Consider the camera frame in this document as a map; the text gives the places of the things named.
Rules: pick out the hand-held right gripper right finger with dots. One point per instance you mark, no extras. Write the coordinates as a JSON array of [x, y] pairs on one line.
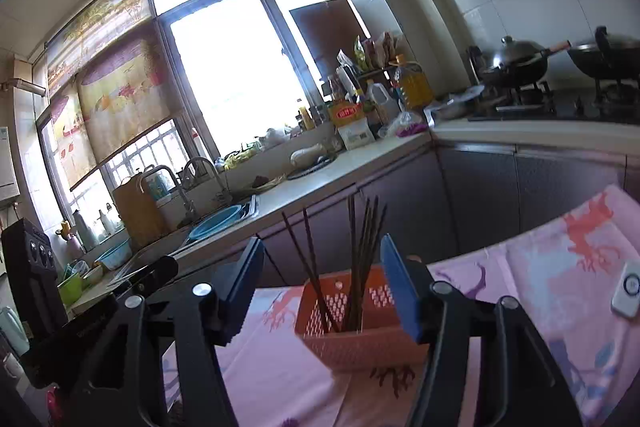
[[400, 292]]

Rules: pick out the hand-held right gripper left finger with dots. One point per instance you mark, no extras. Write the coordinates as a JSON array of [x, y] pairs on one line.
[[242, 292]]

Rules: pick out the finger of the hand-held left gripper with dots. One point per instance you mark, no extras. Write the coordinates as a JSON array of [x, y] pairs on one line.
[[155, 274]]

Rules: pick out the bundle of wooden chopsticks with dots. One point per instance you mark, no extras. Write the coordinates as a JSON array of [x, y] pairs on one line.
[[353, 257]]

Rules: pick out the orange plastic utensil basket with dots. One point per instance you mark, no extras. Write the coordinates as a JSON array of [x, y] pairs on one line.
[[360, 349]]

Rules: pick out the steel kitchen sink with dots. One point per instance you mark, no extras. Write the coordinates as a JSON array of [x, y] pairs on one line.
[[150, 252]]

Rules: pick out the green plastic cup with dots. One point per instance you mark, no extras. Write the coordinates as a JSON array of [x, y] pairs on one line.
[[70, 289]]

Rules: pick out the pale green kettle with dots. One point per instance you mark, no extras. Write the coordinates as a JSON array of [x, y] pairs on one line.
[[12, 332]]

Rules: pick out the small blue plastic basin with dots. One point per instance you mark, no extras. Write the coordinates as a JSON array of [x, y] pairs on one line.
[[115, 254]]

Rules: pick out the wooden cutting board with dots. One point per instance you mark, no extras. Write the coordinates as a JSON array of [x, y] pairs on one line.
[[140, 212]]

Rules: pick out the metal kitchen faucet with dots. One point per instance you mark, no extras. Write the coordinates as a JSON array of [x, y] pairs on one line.
[[175, 187], [215, 179]]

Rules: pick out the pink floral tablecloth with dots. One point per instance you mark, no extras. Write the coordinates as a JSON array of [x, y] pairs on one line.
[[525, 267]]

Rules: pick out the grey kitchen cabinet counter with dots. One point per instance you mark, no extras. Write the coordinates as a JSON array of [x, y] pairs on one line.
[[475, 187]]

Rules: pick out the white water heater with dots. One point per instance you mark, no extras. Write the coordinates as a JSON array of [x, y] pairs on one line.
[[7, 162]]

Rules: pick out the white radish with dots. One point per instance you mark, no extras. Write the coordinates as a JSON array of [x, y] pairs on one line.
[[307, 155]]

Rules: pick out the purple plastic bag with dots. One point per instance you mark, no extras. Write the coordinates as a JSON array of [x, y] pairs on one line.
[[410, 124]]

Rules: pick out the orange and white box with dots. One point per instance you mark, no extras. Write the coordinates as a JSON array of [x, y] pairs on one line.
[[352, 127]]

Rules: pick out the printed roller blind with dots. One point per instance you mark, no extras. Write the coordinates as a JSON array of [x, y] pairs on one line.
[[125, 97]]

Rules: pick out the white plastic jug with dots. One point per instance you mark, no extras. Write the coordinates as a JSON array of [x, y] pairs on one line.
[[382, 104]]

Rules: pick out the metal tray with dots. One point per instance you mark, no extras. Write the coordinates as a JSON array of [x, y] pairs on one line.
[[452, 107]]

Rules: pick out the yellow cooking oil bottle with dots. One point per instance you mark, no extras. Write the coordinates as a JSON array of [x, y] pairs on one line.
[[412, 87]]

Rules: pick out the white round-button remote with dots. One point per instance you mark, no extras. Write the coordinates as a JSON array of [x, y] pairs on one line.
[[627, 292]]

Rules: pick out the kitchen window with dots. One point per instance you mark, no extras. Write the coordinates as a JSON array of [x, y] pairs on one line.
[[225, 57]]

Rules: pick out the condiment rack with packets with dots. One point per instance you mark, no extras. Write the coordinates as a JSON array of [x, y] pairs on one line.
[[370, 54]]

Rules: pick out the black gas stove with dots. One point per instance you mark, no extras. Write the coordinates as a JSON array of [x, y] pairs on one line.
[[560, 107]]

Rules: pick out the black wok with lid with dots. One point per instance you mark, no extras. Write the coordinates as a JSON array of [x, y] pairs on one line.
[[605, 57]]

